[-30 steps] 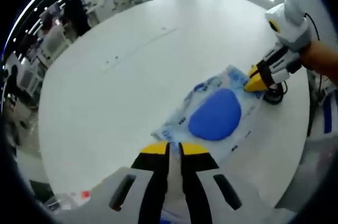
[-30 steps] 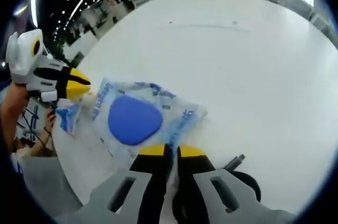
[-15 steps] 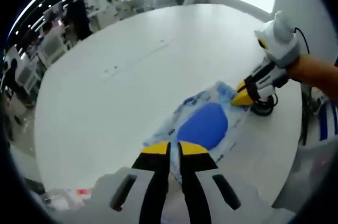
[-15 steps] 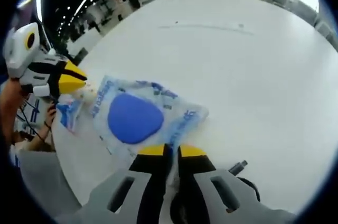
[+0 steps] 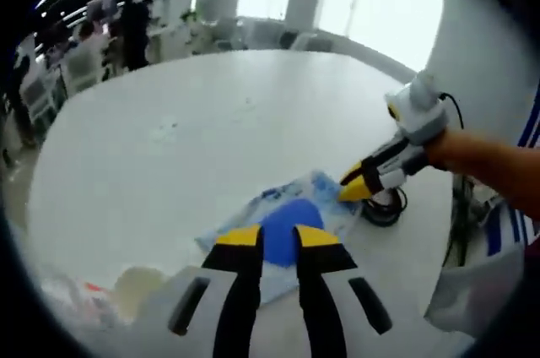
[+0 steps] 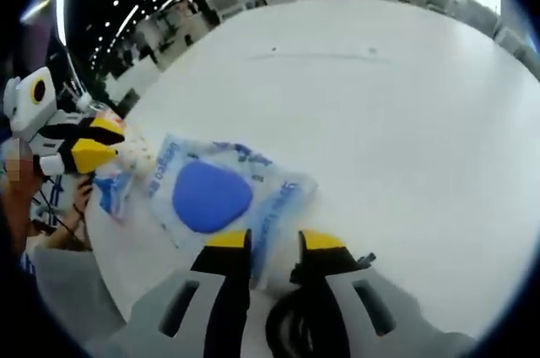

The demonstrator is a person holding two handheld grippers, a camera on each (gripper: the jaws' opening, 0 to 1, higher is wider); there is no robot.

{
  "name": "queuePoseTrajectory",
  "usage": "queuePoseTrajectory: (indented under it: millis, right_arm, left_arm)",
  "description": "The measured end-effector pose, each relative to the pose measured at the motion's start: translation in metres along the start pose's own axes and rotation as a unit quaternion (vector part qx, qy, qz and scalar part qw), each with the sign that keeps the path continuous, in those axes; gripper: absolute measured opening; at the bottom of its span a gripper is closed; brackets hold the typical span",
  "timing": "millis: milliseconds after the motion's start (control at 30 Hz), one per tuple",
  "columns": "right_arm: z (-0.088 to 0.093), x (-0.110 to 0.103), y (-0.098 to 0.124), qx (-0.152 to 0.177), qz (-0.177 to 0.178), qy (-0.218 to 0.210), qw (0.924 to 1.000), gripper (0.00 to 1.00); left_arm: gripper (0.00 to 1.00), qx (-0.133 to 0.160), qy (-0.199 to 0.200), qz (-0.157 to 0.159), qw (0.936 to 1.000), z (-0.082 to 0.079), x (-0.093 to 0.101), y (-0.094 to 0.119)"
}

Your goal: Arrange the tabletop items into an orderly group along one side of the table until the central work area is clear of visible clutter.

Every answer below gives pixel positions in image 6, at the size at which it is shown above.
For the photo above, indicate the grey mesh office chair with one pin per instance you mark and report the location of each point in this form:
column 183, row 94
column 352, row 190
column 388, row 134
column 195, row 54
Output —
column 71, row 290

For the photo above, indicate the clear plastic bottle red label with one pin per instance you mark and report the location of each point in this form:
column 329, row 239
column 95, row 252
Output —
column 107, row 115

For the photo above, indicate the blue tissue packet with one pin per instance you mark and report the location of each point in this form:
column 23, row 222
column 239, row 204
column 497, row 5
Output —
column 111, row 193

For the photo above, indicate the person's left hand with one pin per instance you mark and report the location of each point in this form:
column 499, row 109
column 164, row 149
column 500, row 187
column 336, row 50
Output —
column 28, row 193

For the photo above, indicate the row of grey chairs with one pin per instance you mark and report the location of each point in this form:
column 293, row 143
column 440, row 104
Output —
column 476, row 12

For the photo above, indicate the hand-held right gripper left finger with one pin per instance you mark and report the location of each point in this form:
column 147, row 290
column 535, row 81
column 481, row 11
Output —
column 228, row 290

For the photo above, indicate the clear packet with blue pad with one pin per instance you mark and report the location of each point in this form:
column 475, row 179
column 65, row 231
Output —
column 211, row 197

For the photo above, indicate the white printed paper cup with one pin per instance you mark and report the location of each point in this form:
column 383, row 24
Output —
column 137, row 153

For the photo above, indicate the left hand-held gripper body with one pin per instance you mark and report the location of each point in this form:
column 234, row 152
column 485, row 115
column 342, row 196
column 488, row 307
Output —
column 25, row 113

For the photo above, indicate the white office chair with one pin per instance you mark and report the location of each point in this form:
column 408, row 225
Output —
column 225, row 5

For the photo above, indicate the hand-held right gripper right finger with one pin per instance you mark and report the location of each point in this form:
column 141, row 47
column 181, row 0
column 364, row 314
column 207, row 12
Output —
column 325, row 290

